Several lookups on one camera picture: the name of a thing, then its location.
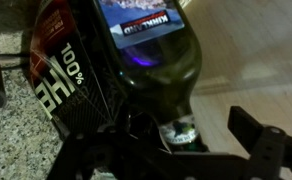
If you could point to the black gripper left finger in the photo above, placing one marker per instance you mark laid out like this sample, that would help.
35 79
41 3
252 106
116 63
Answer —
119 156

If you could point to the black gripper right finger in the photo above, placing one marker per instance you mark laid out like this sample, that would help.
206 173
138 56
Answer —
269 146

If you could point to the dark green olive oil bottle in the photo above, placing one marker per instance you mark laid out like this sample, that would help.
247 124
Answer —
152 66

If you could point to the black red protein pouch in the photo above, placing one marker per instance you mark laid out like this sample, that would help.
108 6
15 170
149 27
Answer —
72 76

